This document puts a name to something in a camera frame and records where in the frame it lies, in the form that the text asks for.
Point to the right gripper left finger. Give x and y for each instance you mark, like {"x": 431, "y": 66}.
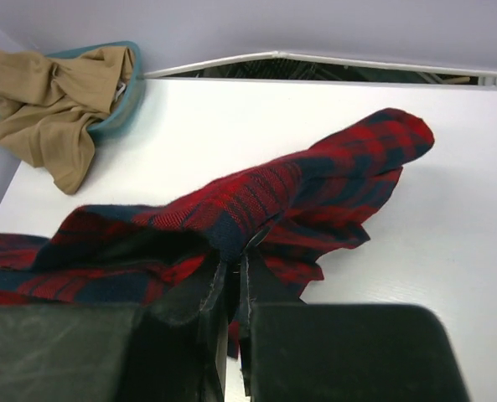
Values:
{"x": 187, "y": 337}

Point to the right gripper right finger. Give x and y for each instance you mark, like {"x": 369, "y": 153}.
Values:
{"x": 257, "y": 285}

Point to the red plaid skirt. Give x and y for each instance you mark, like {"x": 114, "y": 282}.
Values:
{"x": 294, "y": 209}

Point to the teal plastic basket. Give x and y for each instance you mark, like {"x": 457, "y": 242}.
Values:
{"x": 121, "y": 118}

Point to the tan skirt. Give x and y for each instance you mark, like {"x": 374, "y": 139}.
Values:
{"x": 47, "y": 105}

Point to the aluminium rail frame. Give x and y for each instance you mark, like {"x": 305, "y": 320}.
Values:
{"x": 278, "y": 65}

